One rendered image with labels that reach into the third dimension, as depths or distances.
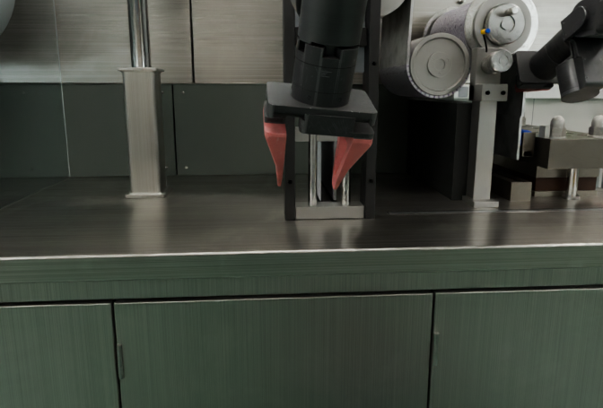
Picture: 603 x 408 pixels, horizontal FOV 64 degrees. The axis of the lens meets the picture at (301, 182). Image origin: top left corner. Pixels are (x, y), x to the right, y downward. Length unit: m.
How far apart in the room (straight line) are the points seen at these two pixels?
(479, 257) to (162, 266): 0.46
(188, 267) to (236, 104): 0.66
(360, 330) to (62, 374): 0.46
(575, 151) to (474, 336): 0.45
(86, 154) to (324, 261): 0.84
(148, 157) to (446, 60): 0.64
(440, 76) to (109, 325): 0.74
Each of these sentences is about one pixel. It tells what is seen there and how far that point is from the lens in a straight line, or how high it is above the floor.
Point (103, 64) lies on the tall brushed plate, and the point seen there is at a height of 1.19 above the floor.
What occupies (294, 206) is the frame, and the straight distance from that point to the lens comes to 0.85.
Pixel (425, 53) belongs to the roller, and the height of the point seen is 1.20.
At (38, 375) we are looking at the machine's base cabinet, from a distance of 0.89.
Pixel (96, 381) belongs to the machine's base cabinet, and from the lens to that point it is 0.87.
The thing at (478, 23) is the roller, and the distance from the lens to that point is 1.04.
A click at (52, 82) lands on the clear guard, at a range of 1.33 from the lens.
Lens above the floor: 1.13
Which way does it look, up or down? 11 degrees down
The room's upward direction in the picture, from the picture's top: straight up
